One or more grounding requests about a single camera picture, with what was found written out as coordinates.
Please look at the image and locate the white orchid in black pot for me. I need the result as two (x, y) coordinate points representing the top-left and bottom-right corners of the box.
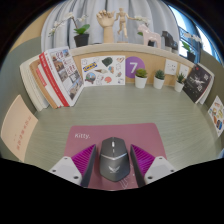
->
(48, 12), (92, 48)

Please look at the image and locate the black horse figure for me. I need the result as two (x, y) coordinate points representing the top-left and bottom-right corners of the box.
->
(160, 30), (179, 53)

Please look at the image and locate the grey curtain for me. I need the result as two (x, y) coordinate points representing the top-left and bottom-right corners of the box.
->
(40, 0), (183, 46)

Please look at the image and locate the thick white book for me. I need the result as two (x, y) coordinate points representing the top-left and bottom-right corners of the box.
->
(19, 54), (51, 112)

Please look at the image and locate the white sticker sheet card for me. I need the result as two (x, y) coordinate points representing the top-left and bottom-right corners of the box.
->
(80, 54), (127, 88)

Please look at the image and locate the pink mouse pad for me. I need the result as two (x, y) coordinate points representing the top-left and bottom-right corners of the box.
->
(63, 122), (168, 192)

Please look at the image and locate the beige book with red text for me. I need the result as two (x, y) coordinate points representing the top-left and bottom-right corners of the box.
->
(0, 94), (39, 163)

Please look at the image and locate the book with photo cover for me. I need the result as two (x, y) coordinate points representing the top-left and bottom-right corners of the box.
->
(43, 46), (85, 107)

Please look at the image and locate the grey computer mouse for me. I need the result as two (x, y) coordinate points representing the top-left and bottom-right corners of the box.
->
(98, 136), (131, 183)

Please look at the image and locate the colourful illustrated card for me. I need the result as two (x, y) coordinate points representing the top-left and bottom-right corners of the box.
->
(207, 95), (224, 138)

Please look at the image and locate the wooden back panel with shelf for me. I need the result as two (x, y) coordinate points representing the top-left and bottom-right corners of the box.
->
(68, 42), (198, 88)

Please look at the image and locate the white orchid behind horse figure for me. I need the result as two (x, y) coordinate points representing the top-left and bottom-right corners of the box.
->
(132, 14), (152, 38)

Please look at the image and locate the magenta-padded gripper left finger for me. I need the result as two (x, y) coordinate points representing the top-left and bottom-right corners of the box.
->
(48, 143), (98, 188)

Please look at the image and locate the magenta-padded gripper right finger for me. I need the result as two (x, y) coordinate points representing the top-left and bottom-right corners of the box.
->
(129, 144), (176, 188)

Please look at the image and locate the white book with red band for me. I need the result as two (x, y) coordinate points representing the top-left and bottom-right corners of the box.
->
(35, 63), (64, 108)

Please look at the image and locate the wooden mannequin figure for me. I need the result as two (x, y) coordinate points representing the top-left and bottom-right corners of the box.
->
(114, 7), (134, 44)

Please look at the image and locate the window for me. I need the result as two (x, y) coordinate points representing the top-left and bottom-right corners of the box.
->
(168, 4), (224, 58)

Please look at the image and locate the round purple number sign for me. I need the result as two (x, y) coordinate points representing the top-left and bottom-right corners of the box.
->
(125, 56), (146, 80)

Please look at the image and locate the pink horse figure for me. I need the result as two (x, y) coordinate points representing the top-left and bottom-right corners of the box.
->
(137, 23), (163, 49)

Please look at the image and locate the wooden hand model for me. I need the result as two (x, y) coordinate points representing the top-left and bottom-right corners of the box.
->
(96, 9), (116, 44)

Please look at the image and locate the green desk partition panel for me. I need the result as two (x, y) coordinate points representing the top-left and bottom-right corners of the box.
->
(0, 36), (43, 158)
(199, 49), (224, 101)

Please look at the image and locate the white orchid by window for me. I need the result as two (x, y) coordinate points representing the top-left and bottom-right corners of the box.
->
(179, 31), (203, 64)

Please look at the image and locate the small plant in white pot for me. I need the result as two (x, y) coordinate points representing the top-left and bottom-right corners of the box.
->
(174, 72), (186, 94)
(134, 68), (149, 90)
(152, 69), (166, 90)

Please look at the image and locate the brown book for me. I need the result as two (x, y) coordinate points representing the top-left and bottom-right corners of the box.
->
(29, 59), (59, 109)

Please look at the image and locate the black book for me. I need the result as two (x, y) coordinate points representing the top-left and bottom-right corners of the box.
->
(182, 63), (213, 104)

